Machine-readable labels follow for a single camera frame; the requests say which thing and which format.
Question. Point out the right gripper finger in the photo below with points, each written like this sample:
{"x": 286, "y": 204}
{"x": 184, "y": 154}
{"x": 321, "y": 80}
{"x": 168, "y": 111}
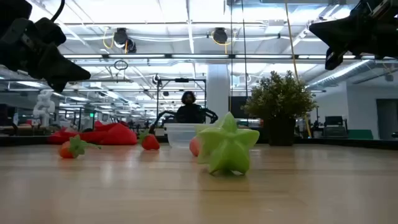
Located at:
{"x": 335, "y": 31}
{"x": 368, "y": 6}

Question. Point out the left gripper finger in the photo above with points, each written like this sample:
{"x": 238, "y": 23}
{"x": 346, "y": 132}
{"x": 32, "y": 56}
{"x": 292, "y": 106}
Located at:
{"x": 48, "y": 31}
{"x": 65, "y": 70}

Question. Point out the red toy strawberry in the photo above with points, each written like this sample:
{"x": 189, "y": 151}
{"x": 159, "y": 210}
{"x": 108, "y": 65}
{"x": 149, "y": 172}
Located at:
{"x": 66, "y": 151}
{"x": 151, "y": 143}

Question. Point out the pink toy peach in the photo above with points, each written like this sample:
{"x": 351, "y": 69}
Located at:
{"x": 194, "y": 146}

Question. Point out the green toy starfruit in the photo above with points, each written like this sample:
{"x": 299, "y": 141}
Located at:
{"x": 227, "y": 146}

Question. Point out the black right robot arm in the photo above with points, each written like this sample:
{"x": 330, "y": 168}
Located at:
{"x": 390, "y": 7}

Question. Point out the black background robot arm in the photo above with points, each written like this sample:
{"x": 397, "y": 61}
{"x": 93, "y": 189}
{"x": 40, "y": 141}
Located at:
{"x": 212, "y": 115}
{"x": 160, "y": 118}

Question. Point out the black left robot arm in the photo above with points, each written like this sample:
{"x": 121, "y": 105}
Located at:
{"x": 12, "y": 9}

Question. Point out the clear plastic tupperware container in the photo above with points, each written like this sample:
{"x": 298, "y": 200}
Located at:
{"x": 178, "y": 135}

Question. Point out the white robot statue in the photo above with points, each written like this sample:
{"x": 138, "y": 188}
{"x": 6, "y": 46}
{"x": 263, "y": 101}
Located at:
{"x": 43, "y": 107}

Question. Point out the crumpled red cloth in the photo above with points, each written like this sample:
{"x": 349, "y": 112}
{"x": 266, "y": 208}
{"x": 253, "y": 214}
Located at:
{"x": 112, "y": 137}

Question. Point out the potted green plant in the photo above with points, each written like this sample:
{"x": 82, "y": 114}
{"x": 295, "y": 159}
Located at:
{"x": 280, "y": 102}

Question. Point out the black background monitor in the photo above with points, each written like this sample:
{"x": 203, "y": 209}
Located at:
{"x": 334, "y": 123}

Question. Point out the person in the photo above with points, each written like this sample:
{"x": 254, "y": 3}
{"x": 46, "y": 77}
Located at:
{"x": 189, "y": 112}

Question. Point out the black metal table frame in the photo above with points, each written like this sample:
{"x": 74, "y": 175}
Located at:
{"x": 342, "y": 142}

